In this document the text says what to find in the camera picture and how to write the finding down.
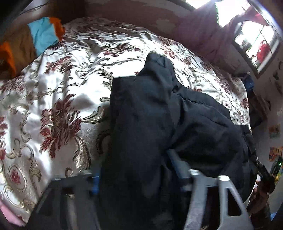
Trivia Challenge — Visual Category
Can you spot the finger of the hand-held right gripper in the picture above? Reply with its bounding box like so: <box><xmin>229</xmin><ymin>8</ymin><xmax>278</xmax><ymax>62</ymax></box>
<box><xmin>248</xmin><ymin>137</ymin><xmax>266</xmax><ymax>175</ymax></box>

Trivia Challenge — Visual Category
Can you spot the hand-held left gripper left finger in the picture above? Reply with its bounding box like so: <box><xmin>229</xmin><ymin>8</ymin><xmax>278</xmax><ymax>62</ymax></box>
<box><xmin>33</xmin><ymin>169</ymin><xmax>103</xmax><ymax>230</ymax></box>

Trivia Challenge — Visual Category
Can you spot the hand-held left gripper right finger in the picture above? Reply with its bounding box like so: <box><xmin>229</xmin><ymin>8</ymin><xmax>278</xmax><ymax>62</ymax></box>
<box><xmin>166</xmin><ymin>150</ymin><xmax>253</xmax><ymax>230</ymax></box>

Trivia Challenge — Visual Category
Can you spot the dark navy padded jacket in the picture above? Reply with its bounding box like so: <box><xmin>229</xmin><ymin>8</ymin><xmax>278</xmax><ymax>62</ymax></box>
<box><xmin>97</xmin><ymin>52</ymin><xmax>261</xmax><ymax>230</ymax></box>

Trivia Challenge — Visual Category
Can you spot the person's right forearm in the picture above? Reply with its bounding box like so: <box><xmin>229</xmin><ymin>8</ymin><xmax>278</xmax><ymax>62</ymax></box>
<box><xmin>246</xmin><ymin>209</ymin><xmax>272</xmax><ymax>230</ymax></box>

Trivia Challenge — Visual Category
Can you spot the person's right hand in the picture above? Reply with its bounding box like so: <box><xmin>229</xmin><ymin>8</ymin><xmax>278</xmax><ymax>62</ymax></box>
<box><xmin>246</xmin><ymin>181</ymin><xmax>272</xmax><ymax>218</ymax></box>

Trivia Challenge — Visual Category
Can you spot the dark blue cloth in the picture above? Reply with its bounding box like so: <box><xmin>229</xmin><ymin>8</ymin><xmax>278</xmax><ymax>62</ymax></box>
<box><xmin>242</xmin><ymin>73</ymin><xmax>255</xmax><ymax>93</ymax></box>

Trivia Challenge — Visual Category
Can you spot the pink bed sheet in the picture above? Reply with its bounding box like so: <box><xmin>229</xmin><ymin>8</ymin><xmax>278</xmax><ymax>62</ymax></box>
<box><xmin>0</xmin><ymin>199</ymin><xmax>27</xmax><ymax>227</ymax></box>

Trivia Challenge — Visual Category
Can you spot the floral satin bedspread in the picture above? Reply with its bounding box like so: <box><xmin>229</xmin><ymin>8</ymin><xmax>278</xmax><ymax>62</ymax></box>
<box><xmin>0</xmin><ymin>16</ymin><xmax>252</xmax><ymax>224</ymax></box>

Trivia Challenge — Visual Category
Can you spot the red hanging cloth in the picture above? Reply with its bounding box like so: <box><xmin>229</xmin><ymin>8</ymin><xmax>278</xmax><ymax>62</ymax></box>
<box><xmin>256</xmin><ymin>40</ymin><xmax>271</xmax><ymax>61</ymax></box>

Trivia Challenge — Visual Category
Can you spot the window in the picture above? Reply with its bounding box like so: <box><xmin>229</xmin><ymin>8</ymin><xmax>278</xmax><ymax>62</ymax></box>
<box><xmin>186</xmin><ymin>0</ymin><xmax>280</xmax><ymax>79</ymax></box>

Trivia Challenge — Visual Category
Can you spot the orange cloth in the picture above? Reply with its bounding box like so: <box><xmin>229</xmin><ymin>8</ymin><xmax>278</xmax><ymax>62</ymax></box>
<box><xmin>0</xmin><ymin>42</ymin><xmax>17</xmax><ymax>77</ymax></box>
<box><xmin>49</xmin><ymin>17</ymin><xmax>65</xmax><ymax>41</ymax></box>

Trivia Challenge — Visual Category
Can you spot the light blue cloth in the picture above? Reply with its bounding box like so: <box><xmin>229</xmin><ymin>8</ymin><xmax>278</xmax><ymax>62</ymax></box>
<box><xmin>28</xmin><ymin>17</ymin><xmax>59</xmax><ymax>57</ymax></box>

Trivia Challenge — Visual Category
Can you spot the colourful wall sticker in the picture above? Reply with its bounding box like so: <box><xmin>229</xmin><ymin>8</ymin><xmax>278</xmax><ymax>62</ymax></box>
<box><xmin>268</xmin><ymin>146</ymin><xmax>283</xmax><ymax>163</ymax></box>
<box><xmin>268</xmin><ymin>125</ymin><xmax>281</xmax><ymax>139</ymax></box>

